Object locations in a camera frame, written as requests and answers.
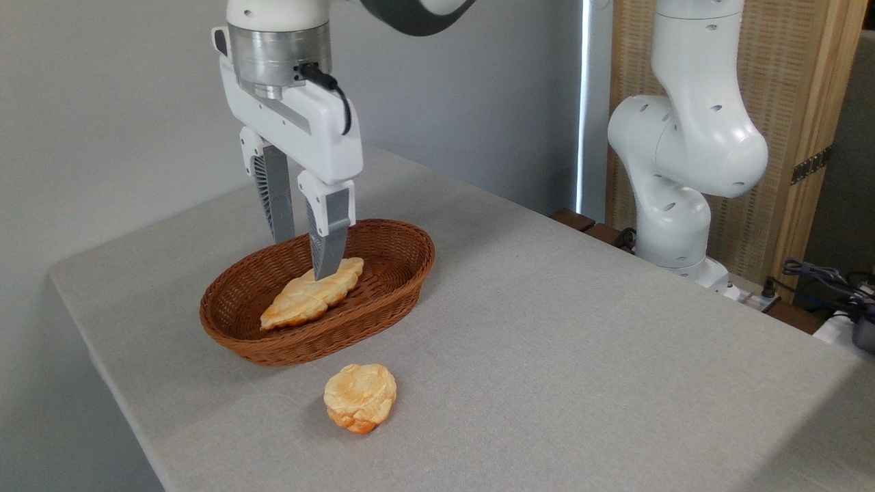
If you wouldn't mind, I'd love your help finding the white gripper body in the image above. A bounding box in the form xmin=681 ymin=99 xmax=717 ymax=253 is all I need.
xmin=212 ymin=27 xmax=364 ymax=186

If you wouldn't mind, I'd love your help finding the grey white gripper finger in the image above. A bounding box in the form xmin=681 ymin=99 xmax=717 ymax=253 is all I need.
xmin=239 ymin=126 xmax=297 ymax=245
xmin=297 ymin=169 xmax=357 ymax=282

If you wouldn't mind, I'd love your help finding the long braided bread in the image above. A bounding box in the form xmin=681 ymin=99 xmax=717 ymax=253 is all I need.
xmin=260 ymin=257 xmax=364 ymax=331

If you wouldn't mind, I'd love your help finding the round bread roll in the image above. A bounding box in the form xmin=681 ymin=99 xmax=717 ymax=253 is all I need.
xmin=323 ymin=364 xmax=398 ymax=435

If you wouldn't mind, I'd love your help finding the brown wicker oval basket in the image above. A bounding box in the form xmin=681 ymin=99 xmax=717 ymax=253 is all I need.
xmin=200 ymin=219 xmax=436 ymax=368

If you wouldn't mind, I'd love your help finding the silver metal wrist flange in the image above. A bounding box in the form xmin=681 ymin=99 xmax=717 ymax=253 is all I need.
xmin=228 ymin=23 xmax=333 ymax=101

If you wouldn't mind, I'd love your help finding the wooden woven folding screen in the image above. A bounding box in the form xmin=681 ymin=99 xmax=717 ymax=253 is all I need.
xmin=606 ymin=0 xmax=869 ymax=303

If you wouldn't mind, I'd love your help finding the black metal screen hinge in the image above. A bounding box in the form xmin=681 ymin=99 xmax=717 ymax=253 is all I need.
xmin=791 ymin=145 xmax=834 ymax=186

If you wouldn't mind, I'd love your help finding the dark grey container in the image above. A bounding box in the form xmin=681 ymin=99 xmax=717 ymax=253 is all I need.
xmin=850 ymin=313 xmax=875 ymax=355

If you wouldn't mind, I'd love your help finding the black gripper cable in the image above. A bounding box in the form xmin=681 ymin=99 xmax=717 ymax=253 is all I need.
xmin=298 ymin=62 xmax=353 ymax=137

